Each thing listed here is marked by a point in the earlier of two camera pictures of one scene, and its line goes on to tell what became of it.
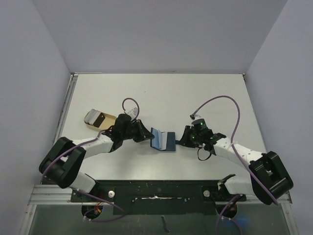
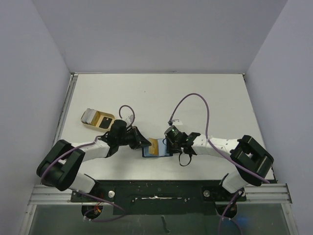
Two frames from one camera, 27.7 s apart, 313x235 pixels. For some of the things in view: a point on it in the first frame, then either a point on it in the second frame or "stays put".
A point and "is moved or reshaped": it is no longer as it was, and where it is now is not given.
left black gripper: x=144 y=134 → x=138 y=138
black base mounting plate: x=158 y=197 stays put
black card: x=99 y=120 → x=105 y=122
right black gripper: x=187 y=136 → x=169 y=146
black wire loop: x=198 y=157 → x=190 y=156
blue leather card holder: x=163 y=141 is moved or reshaped
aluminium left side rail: x=64 y=113 stays put
